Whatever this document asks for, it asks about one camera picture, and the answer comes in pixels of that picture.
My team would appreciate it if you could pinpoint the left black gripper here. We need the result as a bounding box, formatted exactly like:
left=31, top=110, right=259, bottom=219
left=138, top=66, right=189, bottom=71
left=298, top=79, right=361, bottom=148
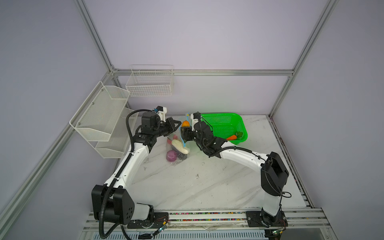
left=153, top=117, right=182, bottom=138

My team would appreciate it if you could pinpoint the yellow green toy corn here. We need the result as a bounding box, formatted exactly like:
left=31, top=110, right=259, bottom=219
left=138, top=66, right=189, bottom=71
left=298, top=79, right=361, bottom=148
left=181, top=121, right=191, bottom=128

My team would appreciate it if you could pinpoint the white toy radish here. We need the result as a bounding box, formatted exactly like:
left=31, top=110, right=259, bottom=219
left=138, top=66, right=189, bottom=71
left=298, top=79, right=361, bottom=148
left=171, top=141, right=190, bottom=155

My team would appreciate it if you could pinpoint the clear zip bag blue zipper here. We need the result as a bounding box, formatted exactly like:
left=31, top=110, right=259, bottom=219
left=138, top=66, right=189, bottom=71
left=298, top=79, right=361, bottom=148
left=166, top=113, right=191, bottom=165

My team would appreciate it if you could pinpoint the purple toy onion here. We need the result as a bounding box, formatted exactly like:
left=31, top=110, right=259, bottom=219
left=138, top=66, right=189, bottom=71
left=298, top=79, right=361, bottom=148
left=166, top=150, right=178, bottom=163

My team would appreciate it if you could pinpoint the green plastic basket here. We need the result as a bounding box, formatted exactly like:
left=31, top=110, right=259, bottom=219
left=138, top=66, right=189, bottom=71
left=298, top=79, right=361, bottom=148
left=202, top=113, right=248, bottom=145

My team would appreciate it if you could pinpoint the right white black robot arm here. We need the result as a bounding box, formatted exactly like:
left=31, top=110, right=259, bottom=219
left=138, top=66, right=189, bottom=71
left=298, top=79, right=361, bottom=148
left=181, top=112, right=289, bottom=228

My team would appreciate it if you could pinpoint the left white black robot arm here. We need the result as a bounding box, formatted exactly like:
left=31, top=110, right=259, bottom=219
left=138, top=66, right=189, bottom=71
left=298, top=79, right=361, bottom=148
left=91, top=106, right=181, bottom=229

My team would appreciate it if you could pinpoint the orange toy carrot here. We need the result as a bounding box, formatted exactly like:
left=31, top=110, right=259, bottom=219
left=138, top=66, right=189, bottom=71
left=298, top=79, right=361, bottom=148
left=226, top=135, right=238, bottom=141

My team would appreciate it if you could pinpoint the green toy leafy vegetable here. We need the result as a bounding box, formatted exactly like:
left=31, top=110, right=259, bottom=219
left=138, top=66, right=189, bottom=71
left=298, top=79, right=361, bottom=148
left=234, top=132, right=244, bottom=140

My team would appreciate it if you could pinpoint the white mesh lower shelf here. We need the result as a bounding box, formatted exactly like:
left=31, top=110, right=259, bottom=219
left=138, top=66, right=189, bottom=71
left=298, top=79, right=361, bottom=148
left=95, top=108, right=133, bottom=159

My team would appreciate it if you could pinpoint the white mesh shelf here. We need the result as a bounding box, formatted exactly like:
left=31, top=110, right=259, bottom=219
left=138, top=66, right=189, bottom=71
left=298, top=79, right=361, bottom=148
left=95, top=108, right=133, bottom=159
left=69, top=82, right=130, bottom=142

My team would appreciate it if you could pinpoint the white mesh upper shelf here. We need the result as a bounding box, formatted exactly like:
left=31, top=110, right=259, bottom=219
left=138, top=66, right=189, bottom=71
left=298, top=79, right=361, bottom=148
left=69, top=82, right=130, bottom=142

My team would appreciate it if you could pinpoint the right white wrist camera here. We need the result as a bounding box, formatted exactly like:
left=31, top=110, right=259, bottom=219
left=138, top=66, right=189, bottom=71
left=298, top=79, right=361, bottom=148
left=190, top=114, right=198, bottom=130

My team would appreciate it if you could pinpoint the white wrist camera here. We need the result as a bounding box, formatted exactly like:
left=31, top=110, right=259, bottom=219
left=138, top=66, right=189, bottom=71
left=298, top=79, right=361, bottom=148
left=154, top=106, right=167, bottom=123
left=190, top=114, right=198, bottom=130

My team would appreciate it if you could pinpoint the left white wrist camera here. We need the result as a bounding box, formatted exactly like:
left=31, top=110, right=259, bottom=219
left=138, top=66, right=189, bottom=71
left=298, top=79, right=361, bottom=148
left=154, top=106, right=167, bottom=123

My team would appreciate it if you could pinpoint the white wire wall basket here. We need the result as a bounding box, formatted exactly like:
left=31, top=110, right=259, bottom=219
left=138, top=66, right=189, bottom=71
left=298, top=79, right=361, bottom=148
left=126, top=65, right=174, bottom=97

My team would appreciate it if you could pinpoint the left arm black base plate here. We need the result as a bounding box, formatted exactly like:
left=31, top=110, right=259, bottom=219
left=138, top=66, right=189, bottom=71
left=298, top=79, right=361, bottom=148
left=127, top=212, right=169, bottom=229

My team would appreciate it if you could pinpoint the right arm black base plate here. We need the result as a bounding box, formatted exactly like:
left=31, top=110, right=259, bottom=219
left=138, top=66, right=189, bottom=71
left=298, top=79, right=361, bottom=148
left=246, top=210, right=288, bottom=228

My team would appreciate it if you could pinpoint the black corrugated cable left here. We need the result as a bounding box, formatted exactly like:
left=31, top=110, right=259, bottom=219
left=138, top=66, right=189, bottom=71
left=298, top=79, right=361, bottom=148
left=98, top=108, right=152, bottom=240

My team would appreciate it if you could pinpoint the aluminium front rail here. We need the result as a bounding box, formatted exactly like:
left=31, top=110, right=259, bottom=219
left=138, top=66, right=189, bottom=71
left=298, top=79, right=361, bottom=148
left=80, top=207, right=331, bottom=233

